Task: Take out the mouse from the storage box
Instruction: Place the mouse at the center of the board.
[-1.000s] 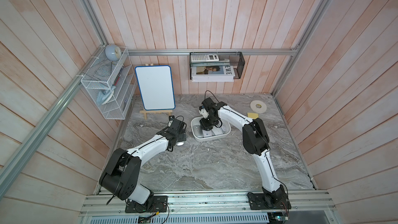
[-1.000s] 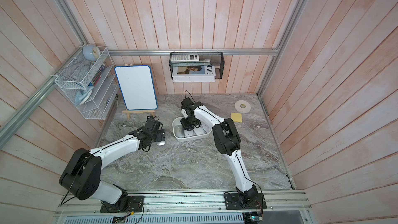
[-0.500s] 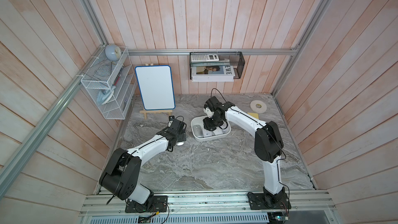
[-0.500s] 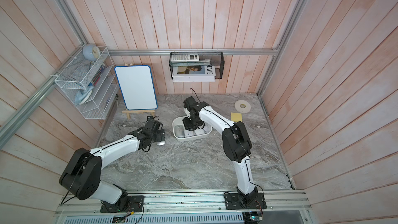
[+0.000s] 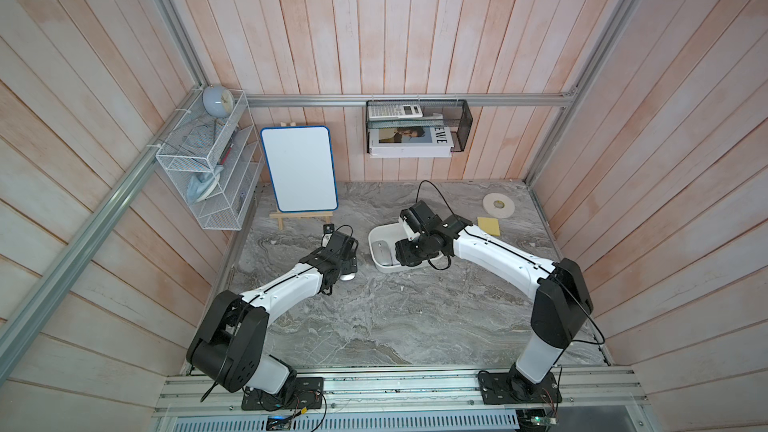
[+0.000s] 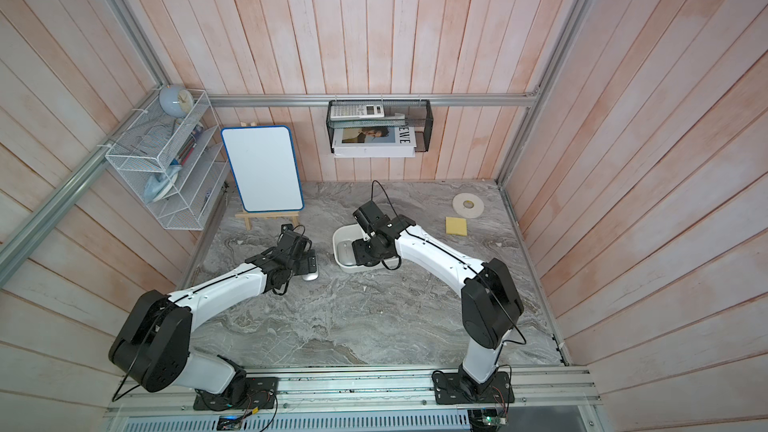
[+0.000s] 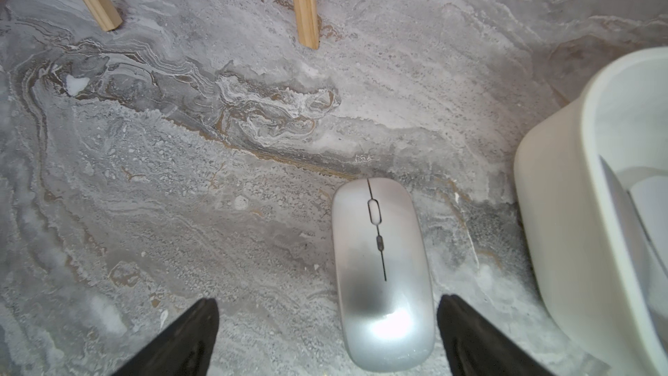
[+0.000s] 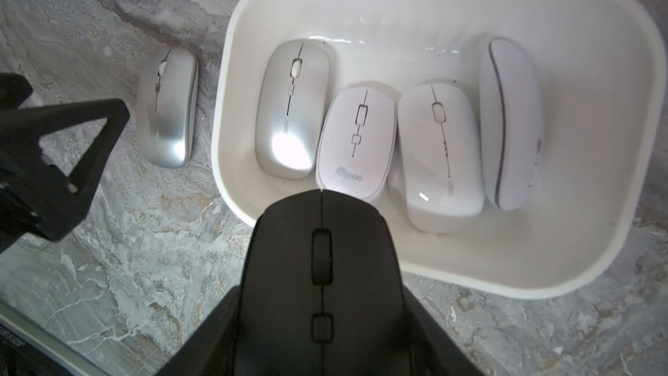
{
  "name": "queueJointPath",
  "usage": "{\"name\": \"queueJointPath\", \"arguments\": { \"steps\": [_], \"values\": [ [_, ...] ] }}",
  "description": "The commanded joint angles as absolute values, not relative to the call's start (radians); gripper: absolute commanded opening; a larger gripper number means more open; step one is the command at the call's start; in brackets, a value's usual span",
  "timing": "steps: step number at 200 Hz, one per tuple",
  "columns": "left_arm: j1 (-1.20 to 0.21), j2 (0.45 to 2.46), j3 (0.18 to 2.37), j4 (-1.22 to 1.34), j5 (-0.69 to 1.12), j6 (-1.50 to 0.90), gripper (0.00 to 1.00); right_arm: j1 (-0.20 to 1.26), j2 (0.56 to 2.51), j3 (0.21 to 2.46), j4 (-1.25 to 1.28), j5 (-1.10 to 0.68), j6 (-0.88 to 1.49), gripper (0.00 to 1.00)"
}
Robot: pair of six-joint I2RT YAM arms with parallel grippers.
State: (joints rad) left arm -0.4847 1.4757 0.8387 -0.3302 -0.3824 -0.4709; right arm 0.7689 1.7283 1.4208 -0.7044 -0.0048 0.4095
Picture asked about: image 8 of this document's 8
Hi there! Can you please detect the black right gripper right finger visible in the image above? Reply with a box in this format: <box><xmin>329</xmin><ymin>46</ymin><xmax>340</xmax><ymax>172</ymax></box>
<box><xmin>403</xmin><ymin>287</ymin><xmax>484</xmax><ymax>376</ymax></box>

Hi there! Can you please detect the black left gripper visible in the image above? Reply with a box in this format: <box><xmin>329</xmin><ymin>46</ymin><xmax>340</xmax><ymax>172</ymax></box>
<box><xmin>0</xmin><ymin>71</ymin><xmax>132</xmax><ymax>254</ymax></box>

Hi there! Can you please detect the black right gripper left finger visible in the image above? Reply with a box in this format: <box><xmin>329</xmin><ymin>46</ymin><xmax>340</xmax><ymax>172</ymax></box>
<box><xmin>157</xmin><ymin>285</ymin><xmax>240</xmax><ymax>376</ymax></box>

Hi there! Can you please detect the black computer mouse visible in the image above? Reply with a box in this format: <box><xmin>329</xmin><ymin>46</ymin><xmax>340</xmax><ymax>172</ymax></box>
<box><xmin>232</xmin><ymin>190</ymin><xmax>413</xmax><ymax>375</ymax></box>

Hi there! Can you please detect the silver mouse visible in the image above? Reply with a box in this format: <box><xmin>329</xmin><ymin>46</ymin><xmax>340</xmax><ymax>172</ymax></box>
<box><xmin>135</xmin><ymin>46</ymin><xmax>198</xmax><ymax>169</ymax></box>
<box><xmin>255</xmin><ymin>40</ymin><xmax>331</xmax><ymax>180</ymax></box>

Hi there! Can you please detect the white glossy mouse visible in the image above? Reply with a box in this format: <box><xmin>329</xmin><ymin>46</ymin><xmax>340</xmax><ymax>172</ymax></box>
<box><xmin>398</xmin><ymin>83</ymin><xmax>485</xmax><ymax>234</ymax></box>

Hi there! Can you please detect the white mouse with logo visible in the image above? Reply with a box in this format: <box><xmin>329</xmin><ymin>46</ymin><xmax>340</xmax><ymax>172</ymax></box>
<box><xmin>316</xmin><ymin>86</ymin><xmax>397</xmax><ymax>205</ymax></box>

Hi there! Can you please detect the white plastic storage box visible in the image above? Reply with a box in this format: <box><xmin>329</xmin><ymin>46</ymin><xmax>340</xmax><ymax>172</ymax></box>
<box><xmin>212</xmin><ymin>0</ymin><xmax>667</xmax><ymax>299</ymax></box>

